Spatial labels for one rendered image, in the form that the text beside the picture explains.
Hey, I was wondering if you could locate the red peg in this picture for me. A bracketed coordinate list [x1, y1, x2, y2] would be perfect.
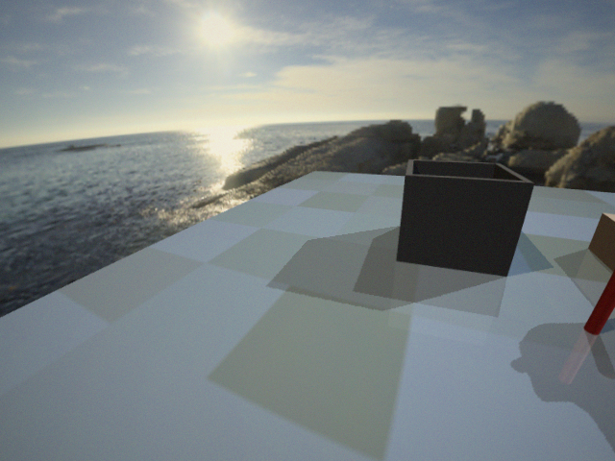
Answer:
[584, 270, 615, 335]

